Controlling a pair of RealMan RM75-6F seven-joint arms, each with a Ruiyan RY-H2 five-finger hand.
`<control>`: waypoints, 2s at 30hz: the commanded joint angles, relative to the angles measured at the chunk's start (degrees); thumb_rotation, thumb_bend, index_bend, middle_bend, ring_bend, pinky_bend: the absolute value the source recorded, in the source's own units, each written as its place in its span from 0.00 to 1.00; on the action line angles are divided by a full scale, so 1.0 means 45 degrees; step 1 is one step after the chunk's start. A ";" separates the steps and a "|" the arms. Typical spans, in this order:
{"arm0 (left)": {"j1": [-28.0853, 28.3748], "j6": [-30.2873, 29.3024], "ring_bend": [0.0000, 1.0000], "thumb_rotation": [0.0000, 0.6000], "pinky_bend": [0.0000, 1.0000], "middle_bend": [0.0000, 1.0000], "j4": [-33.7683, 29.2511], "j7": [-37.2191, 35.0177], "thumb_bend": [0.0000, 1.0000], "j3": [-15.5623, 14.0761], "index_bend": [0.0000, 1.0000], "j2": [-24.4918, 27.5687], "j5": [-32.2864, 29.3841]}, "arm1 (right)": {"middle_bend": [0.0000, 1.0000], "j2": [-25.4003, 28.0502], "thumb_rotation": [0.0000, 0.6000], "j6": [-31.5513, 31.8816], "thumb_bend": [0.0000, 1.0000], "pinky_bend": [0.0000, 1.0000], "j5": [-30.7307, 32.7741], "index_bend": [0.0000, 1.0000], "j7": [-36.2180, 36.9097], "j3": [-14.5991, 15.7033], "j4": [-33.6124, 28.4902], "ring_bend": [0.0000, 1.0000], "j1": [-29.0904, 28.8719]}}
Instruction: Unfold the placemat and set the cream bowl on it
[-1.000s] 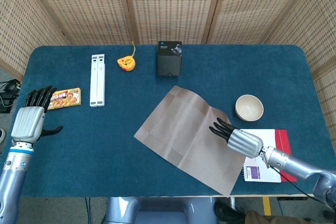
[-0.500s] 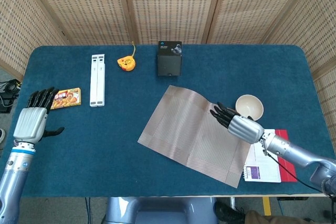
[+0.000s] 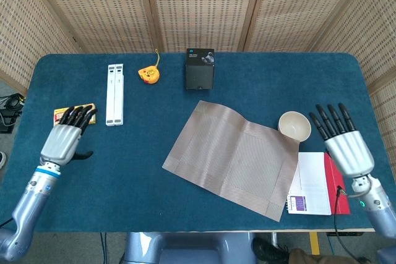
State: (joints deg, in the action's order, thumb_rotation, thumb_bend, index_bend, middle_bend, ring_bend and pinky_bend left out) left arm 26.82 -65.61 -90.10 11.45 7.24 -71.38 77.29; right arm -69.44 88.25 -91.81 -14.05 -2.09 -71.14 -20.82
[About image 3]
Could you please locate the brown trouser leg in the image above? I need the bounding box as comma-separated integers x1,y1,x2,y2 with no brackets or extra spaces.
289,247,380,264

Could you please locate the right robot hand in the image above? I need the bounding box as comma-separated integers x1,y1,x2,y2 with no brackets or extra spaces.
308,102,376,179

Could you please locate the gray woven placemat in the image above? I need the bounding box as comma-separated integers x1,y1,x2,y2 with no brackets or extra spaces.
161,100,301,223

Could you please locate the red hardcover book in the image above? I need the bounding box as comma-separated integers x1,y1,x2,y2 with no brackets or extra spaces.
324,151,351,215

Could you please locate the woven folding screen panel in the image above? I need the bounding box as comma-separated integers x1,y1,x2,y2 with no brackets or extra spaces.
311,0,396,166
0,0,80,93
26,0,163,54
238,0,366,53
142,0,266,53

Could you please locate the black cardboard box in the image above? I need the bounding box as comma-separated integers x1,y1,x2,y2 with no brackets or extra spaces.
185,48,215,90

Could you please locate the yellow curry roux box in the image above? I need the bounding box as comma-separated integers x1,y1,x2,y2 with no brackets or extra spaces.
53,102,97,127

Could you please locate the blue-gray robot torso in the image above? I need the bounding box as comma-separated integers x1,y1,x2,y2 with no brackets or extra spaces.
123,232,257,264

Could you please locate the blue table cover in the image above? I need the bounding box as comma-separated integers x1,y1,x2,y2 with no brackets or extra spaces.
0,53,389,234

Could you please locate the white bowl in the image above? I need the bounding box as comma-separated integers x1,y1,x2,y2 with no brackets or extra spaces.
277,111,312,143

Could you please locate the black shoe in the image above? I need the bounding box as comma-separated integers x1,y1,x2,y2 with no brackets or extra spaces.
252,236,290,262

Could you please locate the white spiral notebook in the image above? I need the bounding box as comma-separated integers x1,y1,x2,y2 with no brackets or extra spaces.
286,151,332,216

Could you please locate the black cable under table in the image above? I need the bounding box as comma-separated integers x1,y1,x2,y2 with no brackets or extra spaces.
99,232,108,264

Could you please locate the yellow tape measure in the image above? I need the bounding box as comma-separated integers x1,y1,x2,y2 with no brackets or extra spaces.
137,48,161,86

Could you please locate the white folding stand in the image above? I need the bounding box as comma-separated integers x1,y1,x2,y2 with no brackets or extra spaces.
105,63,125,127

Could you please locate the black floor cable bundle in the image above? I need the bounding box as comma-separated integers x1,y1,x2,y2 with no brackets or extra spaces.
0,92,26,134

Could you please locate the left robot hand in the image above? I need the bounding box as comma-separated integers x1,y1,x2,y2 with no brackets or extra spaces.
40,104,98,166

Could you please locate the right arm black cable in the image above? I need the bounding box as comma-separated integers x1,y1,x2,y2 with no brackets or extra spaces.
332,185,366,263

